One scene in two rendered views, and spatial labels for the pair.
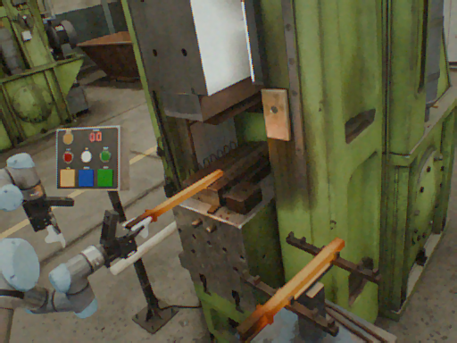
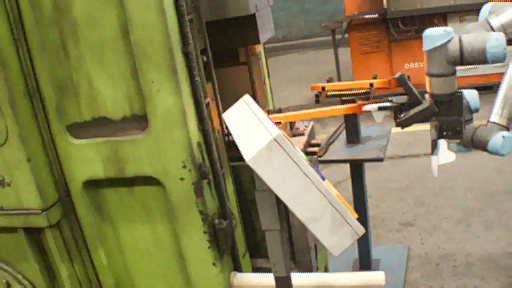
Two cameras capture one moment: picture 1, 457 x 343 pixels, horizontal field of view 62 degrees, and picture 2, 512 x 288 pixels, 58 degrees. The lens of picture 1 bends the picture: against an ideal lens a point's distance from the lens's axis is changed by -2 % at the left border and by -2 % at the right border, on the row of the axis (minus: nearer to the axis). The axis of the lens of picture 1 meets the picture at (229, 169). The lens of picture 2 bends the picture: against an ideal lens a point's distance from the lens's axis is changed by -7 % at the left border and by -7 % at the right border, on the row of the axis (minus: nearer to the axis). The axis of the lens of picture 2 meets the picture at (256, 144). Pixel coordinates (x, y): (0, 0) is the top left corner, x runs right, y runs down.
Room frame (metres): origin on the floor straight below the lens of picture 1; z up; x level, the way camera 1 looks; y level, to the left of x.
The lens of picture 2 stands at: (2.15, 1.45, 1.47)
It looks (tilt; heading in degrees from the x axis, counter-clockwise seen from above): 19 degrees down; 242
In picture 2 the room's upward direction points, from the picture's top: 10 degrees counter-clockwise
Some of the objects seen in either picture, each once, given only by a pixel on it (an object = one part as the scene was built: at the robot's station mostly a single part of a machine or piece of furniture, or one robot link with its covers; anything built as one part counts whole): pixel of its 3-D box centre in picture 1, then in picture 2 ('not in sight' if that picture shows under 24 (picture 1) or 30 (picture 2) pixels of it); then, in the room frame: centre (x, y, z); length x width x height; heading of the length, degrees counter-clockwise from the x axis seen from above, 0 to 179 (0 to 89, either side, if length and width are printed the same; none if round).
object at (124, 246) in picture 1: (114, 246); (410, 109); (1.04, 0.41, 0.99); 0.12 x 0.08 x 0.09; 135
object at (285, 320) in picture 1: (313, 338); (354, 143); (0.81, -0.16, 0.68); 0.40 x 0.30 x 0.02; 39
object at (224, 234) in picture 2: (170, 190); (224, 234); (1.70, 0.30, 0.80); 0.06 x 0.03 x 0.14; 45
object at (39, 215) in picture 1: (39, 211); (446, 114); (1.21, 0.69, 1.07); 0.09 x 0.08 x 0.12; 122
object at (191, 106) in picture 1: (219, 87); (203, 33); (1.50, -0.02, 1.32); 0.42 x 0.20 x 0.10; 135
